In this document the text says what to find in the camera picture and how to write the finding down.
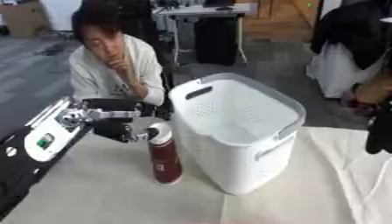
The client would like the white desk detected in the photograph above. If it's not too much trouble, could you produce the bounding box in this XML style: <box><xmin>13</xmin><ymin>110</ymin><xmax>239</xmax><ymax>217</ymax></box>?
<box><xmin>151</xmin><ymin>3</ymin><xmax>253</xmax><ymax>67</ymax></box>

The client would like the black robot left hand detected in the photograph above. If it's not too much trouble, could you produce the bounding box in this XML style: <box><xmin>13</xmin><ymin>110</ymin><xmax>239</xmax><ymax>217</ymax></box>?
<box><xmin>61</xmin><ymin>98</ymin><xmax>161</xmax><ymax>144</ymax></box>

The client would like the white plastic basket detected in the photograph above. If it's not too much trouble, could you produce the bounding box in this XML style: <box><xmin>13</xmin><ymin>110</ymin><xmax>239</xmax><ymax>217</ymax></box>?
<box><xmin>166</xmin><ymin>73</ymin><xmax>308</xmax><ymax>196</ymax></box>

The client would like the red bottle with white cap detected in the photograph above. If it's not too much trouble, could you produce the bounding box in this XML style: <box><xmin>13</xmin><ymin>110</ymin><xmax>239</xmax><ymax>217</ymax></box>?
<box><xmin>145</xmin><ymin>122</ymin><xmax>184</xmax><ymax>186</ymax></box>

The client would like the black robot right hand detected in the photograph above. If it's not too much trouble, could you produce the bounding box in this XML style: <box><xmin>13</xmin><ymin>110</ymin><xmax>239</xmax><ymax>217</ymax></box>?
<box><xmin>364</xmin><ymin>99</ymin><xmax>392</xmax><ymax>155</ymax></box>

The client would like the person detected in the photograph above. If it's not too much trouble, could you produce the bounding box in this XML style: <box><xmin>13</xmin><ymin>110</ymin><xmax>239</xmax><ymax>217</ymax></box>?
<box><xmin>67</xmin><ymin>0</ymin><xmax>167</xmax><ymax>107</ymax></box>
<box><xmin>304</xmin><ymin>0</ymin><xmax>392</xmax><ymax>116</ymax></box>

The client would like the cardboard box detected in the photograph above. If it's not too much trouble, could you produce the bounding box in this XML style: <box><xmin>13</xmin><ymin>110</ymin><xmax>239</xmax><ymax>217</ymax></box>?
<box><xmin>0</xmin><ymin>0</ymin><xmax>53</xmax><ymax>39</ymax></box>

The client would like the black cabinet under desk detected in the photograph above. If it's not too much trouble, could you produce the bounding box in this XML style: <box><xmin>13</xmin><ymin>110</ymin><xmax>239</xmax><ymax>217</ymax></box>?
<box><xmin>194</xmin><ymin>17</ymin><xmax>239</xmax><ymax>67</ymax></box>

